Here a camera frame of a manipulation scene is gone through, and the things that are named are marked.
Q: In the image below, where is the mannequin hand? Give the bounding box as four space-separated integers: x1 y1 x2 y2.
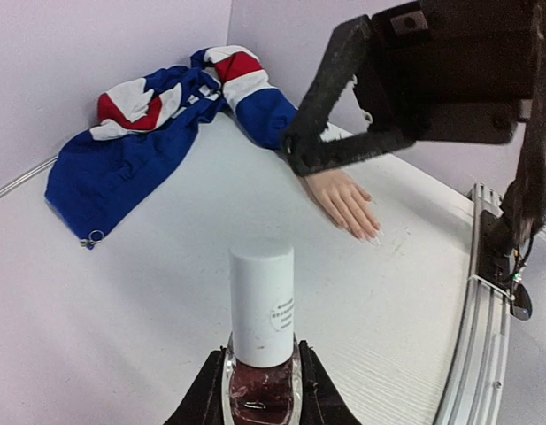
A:
299 170 381 244

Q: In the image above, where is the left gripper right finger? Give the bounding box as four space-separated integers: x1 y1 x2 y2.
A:
298 340 361 425

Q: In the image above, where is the blue red white jacket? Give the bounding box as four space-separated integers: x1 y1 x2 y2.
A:
44 45 296 249

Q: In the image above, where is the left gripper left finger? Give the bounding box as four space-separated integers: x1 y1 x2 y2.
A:
164 347 231 425

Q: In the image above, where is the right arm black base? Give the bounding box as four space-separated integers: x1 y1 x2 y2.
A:
476 210 533 321

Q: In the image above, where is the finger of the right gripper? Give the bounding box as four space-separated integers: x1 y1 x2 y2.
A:
281 15 372 172
294 130 416 175

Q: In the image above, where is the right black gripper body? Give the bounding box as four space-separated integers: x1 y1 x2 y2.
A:
354 1 535 145

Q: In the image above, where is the aluminium front rail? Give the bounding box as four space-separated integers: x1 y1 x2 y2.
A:
434 182 511 425

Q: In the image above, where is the dark red nail polish bottle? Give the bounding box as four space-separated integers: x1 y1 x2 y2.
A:
221 338 304 425

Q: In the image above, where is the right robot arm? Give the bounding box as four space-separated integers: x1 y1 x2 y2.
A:
281 1 546 253

